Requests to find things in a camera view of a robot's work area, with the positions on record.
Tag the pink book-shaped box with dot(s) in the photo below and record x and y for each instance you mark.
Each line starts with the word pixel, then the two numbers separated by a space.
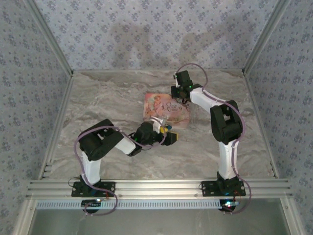
pixel 168 107

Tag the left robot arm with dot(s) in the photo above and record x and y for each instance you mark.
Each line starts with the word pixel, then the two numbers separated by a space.
pixel 97 139

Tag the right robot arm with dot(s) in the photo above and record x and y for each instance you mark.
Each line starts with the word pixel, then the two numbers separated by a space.
pixel 225 122

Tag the controller board with LED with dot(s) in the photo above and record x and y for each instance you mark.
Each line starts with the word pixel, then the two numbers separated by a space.
pixel 90 203
pixel 228 206

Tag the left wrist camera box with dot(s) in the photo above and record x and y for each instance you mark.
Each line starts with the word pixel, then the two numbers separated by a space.
pixel 156 126

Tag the long aluminium base rail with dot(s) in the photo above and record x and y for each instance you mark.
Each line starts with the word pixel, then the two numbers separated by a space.
pixel 159 188

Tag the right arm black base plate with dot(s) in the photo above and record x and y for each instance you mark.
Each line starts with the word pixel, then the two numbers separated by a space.
pixel 206 191

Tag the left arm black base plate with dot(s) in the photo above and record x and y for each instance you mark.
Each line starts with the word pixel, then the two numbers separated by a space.
pixel 75 192

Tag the aluminium frame post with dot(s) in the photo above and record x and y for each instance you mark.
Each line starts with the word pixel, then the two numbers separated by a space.
pixel 51 36
pixel 265 36

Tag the aluminium frame leg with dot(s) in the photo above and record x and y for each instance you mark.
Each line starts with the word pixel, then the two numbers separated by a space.
pixel 292 218
pixel 24 218

